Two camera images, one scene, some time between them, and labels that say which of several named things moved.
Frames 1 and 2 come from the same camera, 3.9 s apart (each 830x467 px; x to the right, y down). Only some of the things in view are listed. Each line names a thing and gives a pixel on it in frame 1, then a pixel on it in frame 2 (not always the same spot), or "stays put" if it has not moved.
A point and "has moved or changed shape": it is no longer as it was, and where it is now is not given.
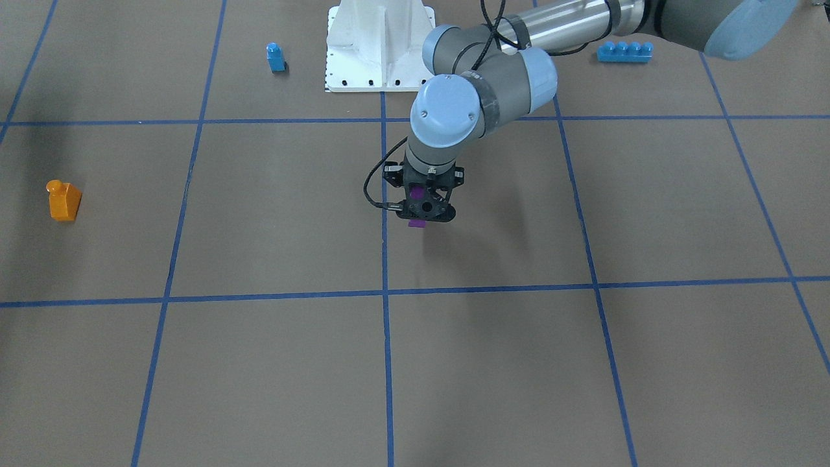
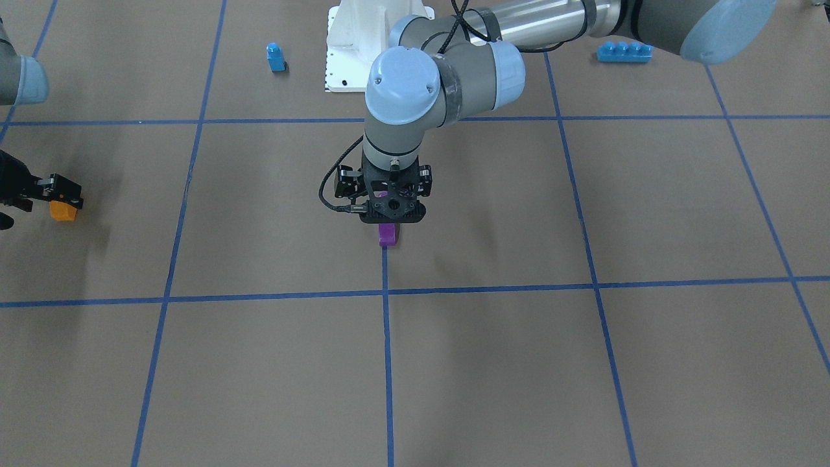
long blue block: x=624 y=52 stays put
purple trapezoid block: x=417 y=192 has moved or changed shape
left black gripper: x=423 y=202 → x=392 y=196
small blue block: x=275 y=56 stays put
